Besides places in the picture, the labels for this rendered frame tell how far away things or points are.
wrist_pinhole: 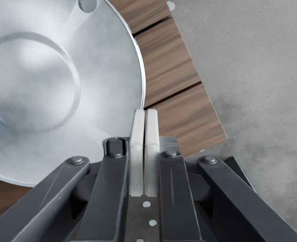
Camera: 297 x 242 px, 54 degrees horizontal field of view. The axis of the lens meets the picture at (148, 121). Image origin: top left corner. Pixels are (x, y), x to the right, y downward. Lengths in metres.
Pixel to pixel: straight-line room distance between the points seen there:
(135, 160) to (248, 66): 0.66
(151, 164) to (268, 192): 0.80
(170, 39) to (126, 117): 0.12
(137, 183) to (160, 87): 0.26
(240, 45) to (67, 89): 0.50
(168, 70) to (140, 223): 0.62
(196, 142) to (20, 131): 0.24
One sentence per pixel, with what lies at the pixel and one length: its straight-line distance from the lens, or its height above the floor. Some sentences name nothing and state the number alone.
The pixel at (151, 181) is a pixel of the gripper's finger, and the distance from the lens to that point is 0.16.
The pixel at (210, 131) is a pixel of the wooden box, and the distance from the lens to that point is 0.43.
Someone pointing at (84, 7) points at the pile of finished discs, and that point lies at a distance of 0.38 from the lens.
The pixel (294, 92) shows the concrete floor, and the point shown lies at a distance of 0.84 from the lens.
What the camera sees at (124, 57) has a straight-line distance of 0.37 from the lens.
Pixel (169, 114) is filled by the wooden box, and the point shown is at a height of 0.35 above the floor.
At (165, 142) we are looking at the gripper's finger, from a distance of 0.17.
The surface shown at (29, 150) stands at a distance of 0.43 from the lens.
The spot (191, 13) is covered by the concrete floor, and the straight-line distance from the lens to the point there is 0.75.
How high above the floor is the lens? 0.74
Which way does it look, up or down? 72 degrees down
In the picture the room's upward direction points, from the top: 177 degrees counter-clockwise
